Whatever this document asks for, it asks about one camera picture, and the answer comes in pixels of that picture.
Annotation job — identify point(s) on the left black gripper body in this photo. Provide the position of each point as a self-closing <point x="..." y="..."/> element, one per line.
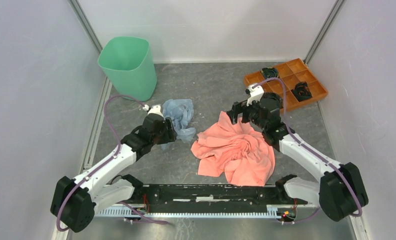
<point x="165" y="135"/>

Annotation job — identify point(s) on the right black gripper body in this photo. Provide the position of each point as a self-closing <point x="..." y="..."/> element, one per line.
<point x="250" y="113"/>

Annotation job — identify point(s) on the light blue plastic trash bag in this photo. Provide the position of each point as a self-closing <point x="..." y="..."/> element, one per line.
<point x="181" y="112"/>

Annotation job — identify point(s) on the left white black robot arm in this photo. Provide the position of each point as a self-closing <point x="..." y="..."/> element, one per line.
<point x="77" y="200"/>

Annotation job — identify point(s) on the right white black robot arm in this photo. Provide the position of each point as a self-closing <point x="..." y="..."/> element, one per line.
<point x="338" y="189"/>

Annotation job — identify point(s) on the green plastic trash bin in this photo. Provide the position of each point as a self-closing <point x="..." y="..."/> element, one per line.
<point x="128" y="63"/>

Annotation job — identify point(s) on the salmon pink cloth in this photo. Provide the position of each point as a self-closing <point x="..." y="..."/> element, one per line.
<point x="235" y="150"/>

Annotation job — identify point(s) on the black coil with yellow-green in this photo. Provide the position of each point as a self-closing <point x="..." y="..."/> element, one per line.
<point x="269" y="72"/>

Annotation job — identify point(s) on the black round part right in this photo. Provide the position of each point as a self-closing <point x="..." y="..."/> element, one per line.
<point x="302" y="92"/>

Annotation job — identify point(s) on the orange compartment tray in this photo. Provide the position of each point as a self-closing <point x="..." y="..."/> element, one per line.
<point x="291" y="73"/>

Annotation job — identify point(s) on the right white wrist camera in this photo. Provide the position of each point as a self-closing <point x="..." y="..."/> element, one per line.
<point x="255" y="92"/>

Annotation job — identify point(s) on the right aluminium frame post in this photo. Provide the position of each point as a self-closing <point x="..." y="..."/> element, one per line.
<point x="338" y="4"/>

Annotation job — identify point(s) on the aluminium frame post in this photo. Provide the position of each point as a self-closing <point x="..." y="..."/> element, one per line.
<point x="78" y="10"/>
<point x="338" y="4"/>

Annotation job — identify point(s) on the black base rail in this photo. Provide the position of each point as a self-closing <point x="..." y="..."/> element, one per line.
<point x="207" y="201"/>

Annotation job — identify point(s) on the left aluminium frame post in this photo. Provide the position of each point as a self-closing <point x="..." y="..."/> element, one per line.
<point x="78" y="10"/>

